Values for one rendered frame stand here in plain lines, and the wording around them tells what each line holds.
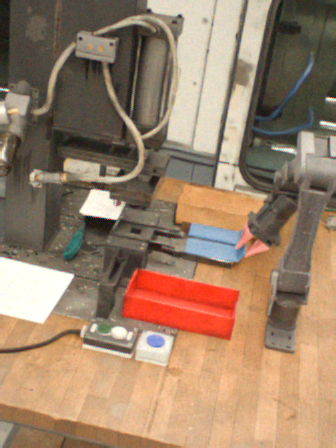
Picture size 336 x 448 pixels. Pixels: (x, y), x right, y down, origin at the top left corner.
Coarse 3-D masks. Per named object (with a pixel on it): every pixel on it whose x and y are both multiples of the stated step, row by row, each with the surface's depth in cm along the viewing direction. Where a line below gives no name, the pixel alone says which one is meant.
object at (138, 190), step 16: (64, 144) 168; (80, 144) 171; (96, 144) 171; (112, 144) 171; (80, 160) 166; (96, 160) 165; (112, 160) 165; (128, 160) 164; (160, 160) 166; (144, 176) 164; (160, 176) 164; (112, 192) 161; (128, 192) 160; (144, 192) 160
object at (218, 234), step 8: (192, 224) 195; (200, 224) 196; (192, 232) 191; (200, 232) 192; (216, 232) 193; (224, 232) 194; (232, 232) 194; (240, 232) 194; (216, 240) 190; (224, 240) 190; (232, 240) 190
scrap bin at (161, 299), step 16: (144, 272) 165; (128, 288) 157; (144, 288) 167; (160, 288) 166; (176, 288) 165; (192, 288) 164; (208, 288) 164; (224, 288) 163; (128, 304) 156; (144, 304) 155; (160, 304) 154; (176, 304) 164; (192, 304) 165; (208, 304) 166; (224, 304) 165; (144, 320) 157; (160, 320) 156; (176, 320) 155; (192, 320) 155; (208, 320) 154; (224, 320) 153; (224, 336) 155
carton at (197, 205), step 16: (192, 192) 207; (208, 192) 206; (176, 208) 197; (192, 208) 196; (208, 208) 195; (224, 208) 207; (240, 208) 206; (256, 208) 205; (208, 224) 198; (224, 224) 197; (240, 224) 196; (256, 240) 197
